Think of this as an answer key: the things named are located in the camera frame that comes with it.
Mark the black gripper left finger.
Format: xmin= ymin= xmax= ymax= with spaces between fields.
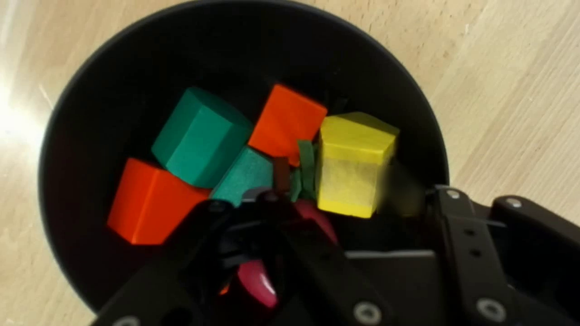
xmin=89 ymin=188 xmax=399 ymax=326

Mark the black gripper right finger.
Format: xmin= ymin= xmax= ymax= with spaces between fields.
xmin=421 ymin=185 xmax=580 ymax=326

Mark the yellow wooden block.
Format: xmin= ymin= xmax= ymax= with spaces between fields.
xmin=316 ymin=110 xmax=403 ymax=221

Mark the black bowl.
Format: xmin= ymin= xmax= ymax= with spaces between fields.
xmin=37 ymin=0 xmax=452 ymax=315

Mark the orange wooden block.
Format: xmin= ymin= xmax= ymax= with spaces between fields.
xmin=105 ymin=156 xmax=212 ymax=248
xmin=247 ymin=81 xmax=330 ymax=168

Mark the green wooden block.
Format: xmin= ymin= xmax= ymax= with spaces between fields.
xmin=209 ymin=147 xmax=278 ymax=208
xmin=149 ymin=85 xmax=256 ymax=190

